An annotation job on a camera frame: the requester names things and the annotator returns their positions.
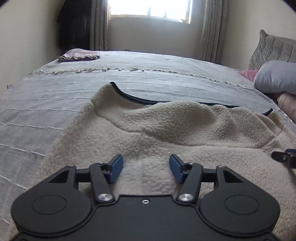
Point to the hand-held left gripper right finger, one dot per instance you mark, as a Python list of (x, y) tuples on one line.
[(175, 168)]

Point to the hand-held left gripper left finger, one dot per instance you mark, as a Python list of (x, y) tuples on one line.
[(116, 168)]

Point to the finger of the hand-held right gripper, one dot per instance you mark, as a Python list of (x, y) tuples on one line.
[(285, 157)]

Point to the cream fleece zip jacket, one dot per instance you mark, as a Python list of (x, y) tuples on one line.
[(161, 129)]

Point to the dark hanging clothes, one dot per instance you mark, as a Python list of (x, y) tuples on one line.
[(74, 25)]

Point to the lavender grey pillow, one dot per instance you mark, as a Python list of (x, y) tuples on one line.
[(276, 77)]

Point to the grey checked bedspread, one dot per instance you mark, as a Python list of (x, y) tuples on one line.
[(69, 92)]

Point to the small pink pillow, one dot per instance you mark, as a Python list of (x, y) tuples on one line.
[(248, 74)]

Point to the grey quilted pillow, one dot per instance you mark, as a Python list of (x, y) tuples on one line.
[(271, 49)]

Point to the folded pinkish cloth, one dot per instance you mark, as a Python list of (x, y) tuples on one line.
[(79, 55)]

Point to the bright window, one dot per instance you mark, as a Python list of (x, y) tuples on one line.
[(150, 10)]

